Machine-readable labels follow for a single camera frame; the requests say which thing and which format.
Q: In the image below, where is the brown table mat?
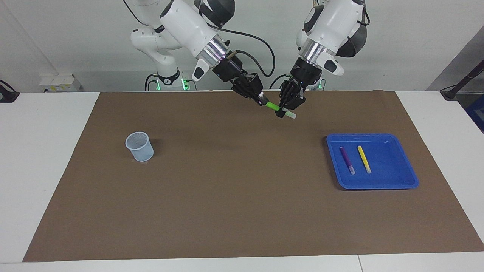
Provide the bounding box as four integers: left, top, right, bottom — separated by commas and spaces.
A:
23, 91, 484, 262

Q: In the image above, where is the blue crate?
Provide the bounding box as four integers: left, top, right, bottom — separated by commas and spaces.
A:
464, 94, 484, 133

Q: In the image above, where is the green pen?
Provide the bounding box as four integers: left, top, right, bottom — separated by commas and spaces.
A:
265, 101, 297, 119

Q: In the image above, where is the black stand pole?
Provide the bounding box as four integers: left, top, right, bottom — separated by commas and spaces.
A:
441, 59, 484, 100

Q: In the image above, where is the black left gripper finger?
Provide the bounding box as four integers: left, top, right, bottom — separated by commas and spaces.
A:
289, 84, 307, 111
276, 80, 295, 119

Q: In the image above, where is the white power strip box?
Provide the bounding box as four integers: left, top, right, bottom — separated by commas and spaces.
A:
39, 74, 83, 92

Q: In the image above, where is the blue plastic tray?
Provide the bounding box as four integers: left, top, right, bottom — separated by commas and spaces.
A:
326, 133, 419, 190

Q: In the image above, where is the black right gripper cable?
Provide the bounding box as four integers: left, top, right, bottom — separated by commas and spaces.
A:
217, 23, 276, 78

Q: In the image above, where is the black base cable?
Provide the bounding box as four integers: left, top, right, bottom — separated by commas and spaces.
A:
144, 73, 161, 92
269, 74, 292, 90

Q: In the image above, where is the purple pen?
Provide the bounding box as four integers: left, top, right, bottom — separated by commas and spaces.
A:
340, 146, 356, 175

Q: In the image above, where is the yellow pen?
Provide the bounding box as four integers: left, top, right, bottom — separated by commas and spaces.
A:
357, 145, 372, 174

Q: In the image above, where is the translucent plastic cup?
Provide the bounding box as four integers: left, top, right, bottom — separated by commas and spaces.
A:
125, 131, 155, 162

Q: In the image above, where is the black clamp mount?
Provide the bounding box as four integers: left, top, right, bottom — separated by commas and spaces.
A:
0, 80, 20, 103

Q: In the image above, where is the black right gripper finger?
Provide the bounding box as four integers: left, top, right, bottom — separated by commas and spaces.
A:
231, 84, 270, 107
245, 74, 264, 100

